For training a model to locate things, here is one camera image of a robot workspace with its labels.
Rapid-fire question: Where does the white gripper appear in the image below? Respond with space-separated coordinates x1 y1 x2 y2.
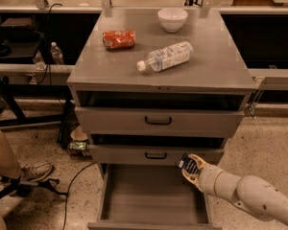
182 154 241 201

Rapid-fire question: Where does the dark blue rxbar wrapper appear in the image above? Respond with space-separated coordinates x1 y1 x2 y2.
179 153 201 174

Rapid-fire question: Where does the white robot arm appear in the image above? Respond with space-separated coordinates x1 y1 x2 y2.
179 153 288 226

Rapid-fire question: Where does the bottom grey open drawer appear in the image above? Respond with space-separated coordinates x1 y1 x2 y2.
87 164 222 230

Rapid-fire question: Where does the grey metal drawer cabinet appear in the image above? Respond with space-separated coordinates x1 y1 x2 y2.
67 9 255 170

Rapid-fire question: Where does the middle grey drawer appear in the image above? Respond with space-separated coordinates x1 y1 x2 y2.
89 134 226 166

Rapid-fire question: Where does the top grey drawer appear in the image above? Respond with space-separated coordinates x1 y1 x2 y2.
74 91 248 138

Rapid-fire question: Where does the clear plastic water bottle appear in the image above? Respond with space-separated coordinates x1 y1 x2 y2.
136 41 193 72

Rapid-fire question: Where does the green snack bag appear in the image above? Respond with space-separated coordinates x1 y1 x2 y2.
67 141 89 156

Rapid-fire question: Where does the white ceramic bowl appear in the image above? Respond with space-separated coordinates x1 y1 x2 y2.
157 8 188 33

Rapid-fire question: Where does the orange soda can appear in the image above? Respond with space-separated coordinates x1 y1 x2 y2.
103 30 135 50

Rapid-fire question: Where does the grey sneaker shoe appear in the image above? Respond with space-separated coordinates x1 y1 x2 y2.
22 163 53 181

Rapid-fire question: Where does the small upright water bottle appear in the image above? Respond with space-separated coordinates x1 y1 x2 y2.
50 42 64 65

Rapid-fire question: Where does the black tripod stand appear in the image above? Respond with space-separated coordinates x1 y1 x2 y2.
0 176 68 199

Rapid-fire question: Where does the person's tan trouser leg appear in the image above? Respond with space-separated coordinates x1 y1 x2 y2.
0 130 22 230

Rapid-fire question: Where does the black equipment on shelf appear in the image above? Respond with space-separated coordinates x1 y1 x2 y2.
0 17 42 42

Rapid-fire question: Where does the black middle drawer handle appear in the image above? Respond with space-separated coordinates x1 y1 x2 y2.
145 152 167 160

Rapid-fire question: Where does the black drawer handle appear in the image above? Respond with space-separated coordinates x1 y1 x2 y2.
145 152 167 160
144 116 172 126

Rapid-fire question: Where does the black top drawer handle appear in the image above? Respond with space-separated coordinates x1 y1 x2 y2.
144 116 172 126

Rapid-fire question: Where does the black floor cable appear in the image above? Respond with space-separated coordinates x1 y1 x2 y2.
60 161 97 230

